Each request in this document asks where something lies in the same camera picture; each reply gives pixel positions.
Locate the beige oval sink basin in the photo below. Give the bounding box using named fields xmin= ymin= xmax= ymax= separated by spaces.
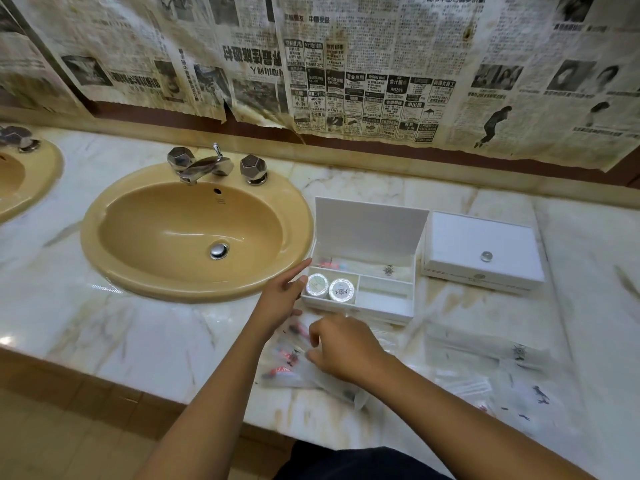
xmin=0 ymin=137 xmax=65 ymax=225
xmin=79 ymin=161 xmax=315 ymax=304

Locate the person's dark clothing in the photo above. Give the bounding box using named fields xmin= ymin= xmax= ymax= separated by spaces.
xmin=275 ymin=441 xmax=451 ymax=480

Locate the person's right forearm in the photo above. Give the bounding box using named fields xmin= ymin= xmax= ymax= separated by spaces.
xmin=359 ymin=359 xmax=583 ymax=480

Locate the person's left hand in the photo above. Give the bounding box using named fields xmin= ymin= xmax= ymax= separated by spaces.
xmin=255 ymin=259 xmax=313 ymax=335

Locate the person's left forearm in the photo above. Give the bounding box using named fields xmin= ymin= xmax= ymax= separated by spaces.
xmin=135 ymin=319 xmax=281 ymax=480

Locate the chrome faucet spout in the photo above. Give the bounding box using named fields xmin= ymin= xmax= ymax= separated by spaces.
xmin=179 ymin=142 xmax=235 ymax=187

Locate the chrome faceted faucet knob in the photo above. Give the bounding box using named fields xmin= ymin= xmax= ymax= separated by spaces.
xmin=0 ymin=125 xmax=41 ymax=154
xmin=167 ymin=146 xmax=196 ymax=175
xmin=239 ymin=154 xmax=270 ymax=187

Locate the small round white jar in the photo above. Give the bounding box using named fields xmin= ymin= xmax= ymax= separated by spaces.
xmin=328 ymin=278 xmax=357 ymax=305

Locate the white box with round knob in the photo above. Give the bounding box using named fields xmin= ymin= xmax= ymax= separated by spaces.
xmin=299 ymin=196 xmax=431 ymax=325
xmin=421 ymin=210 xmax=546 ymax=295

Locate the yellowed newspaper sheet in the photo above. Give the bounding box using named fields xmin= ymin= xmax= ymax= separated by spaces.
xmin=272 ymin=0 xmax=483 ymax=145
xmin=15 ymin=0 xmax=293 ymax=131
xmin=0 ymin=2 xmax=91 ymax=115
xmin=445 ymin=0 xmax=640 ymax=173

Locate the person's right hand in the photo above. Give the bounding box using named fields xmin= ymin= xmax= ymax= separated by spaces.
xmin=305 ymin=315 xmax=396 ymax=387

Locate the pile of toothbrush kits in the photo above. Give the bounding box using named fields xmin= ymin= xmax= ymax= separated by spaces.
xmin=259 ymin=319 xmax=373 ymax=411

